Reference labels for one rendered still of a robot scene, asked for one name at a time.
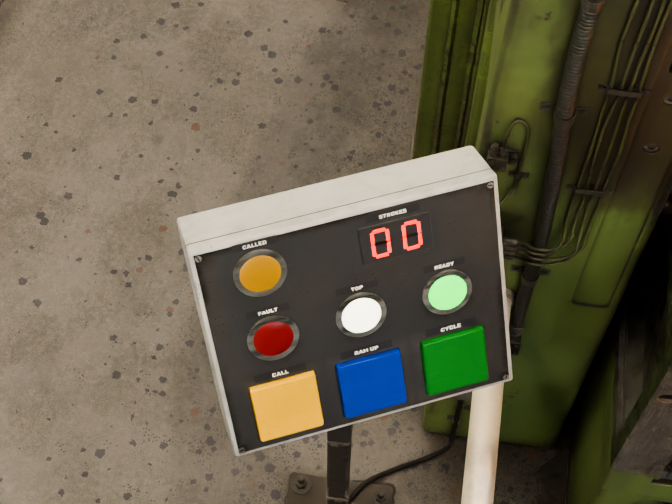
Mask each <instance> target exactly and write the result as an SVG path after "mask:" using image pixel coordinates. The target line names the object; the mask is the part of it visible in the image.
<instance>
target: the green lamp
mask: <svg viewBox="0 0 672 504"><path fill-rule="evenodd" d="M466 292H467V287H466V284H465V282H464V280H463V279H462V278H460V277H458V276H453V275H449V276H445V277H442V278H440V279H438V280H437V281H436V282H435V283H434V284H433V285H432V287H431V289H430V291H429V301H430V303H431V305H432V306H434V307H435V308H437V309H440V310H447V309H451V308H454V307H456V306H457V305H458V304H460V303H461V302H462V300H463V299H464V297H465V295H466Z"/></svg>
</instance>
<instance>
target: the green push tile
mask: <svg viewBox="0 0 672 504"><path fill-rule="evenodd" d="M420 349H421V357H422V365H423V373H424V381H425V389H426V392H427V394H428V395H429V396H431V395H435V394H438V393H442V392H446V391H449V390H453V389H456V388H460V387H464V386H467V385H471V384H474V383H478V382H482V381H485V380H488V366H487V355H486V344H485V333H484V328H483V327H482V325H479V326H475V327H472V328H468V329H464V330H461V331H457V332H453V333H449V334H446V335H442V336H438V337H435V338H431V339H427V340H423V341H420Z"/></svg>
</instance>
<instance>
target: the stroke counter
mask: <svg viewBox="0 0 672 504"><path fill-rule="evenodd" d="M414 223H417V231H418V232H416V233H412V234H408V235H406V231H405V226H406V225H410V224H414ZM401 228H402V236H403V237H404V236H406V237H405V238H403V244H404V249H408V250H412V249H416V248H420V245H422V244H423V243H422V234H418V233H419V232H421V226H420V221H418V222H417V220H412V221H408V222H404V225H402V226H401ZM383 231H385V233H386V240H384V241H380V242H377V243H375V241H374V234H375V233H379V232H383ZM417 235H418V239H419V244H418V245H414V246H410V247H407V239H406V238H409V237H413V236H417ZM370 239H371V245H373V244H375V245H374V246H372V253H373V257H375V256H376V257H377V258H381V257H385V256H389V253H391V252H392V250H391V243H390V242H387V241H388V240H390V235H389V229H387V230H385V228H381V229H377V230H373V233H371V234H370ZM386 243H387V248H388V252H387V253H383V254H379V255H376V248H375V246H378V245H382V244H386Z"/></svg>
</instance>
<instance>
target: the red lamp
mask: <svg viewBox="0 0 672 504"><path fill-rule="evenodd" d="M293 338H294V336H293V331H292V329H291V328H290V326H288V325H287V324H285V323H283V322H277V321H274V322H269V323H267V324H265V325H263V326H261V327H260V328H259V329H258V330H257V332H256V333H255V336H254V340H253V342H254V346H255V348H256V350H257V351H258V352H259V353H261V354H263V355H266V356H275V355H279V354H281V353H283V352H285V351H286V350H287V349H288V348H289V347H290V346H291V344H292V342H293Z"/></svg>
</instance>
